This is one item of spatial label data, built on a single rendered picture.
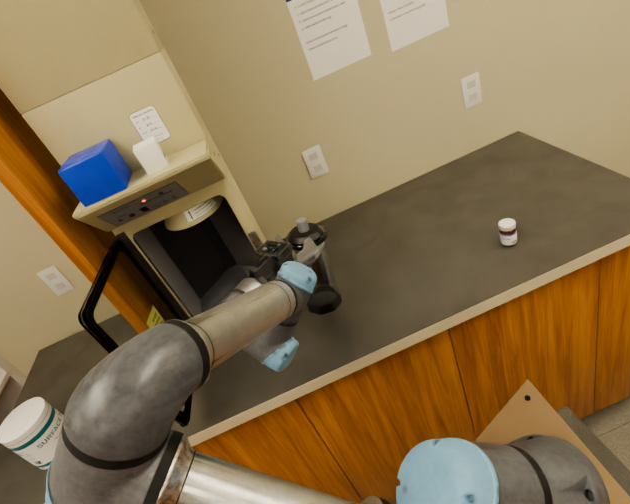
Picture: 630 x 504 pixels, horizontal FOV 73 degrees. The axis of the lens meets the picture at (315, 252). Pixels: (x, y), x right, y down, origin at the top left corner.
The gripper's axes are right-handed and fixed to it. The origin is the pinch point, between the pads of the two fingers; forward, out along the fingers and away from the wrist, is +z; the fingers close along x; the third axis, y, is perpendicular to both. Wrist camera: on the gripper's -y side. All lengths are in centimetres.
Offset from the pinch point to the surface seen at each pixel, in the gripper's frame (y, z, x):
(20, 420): -18, -65, 56
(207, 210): 12.1, -6.2, 24.6
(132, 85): 46, -10, 24
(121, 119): 41, -14, 28
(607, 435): -113, 46, -71
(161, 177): 29.2, -18.8, 16.2
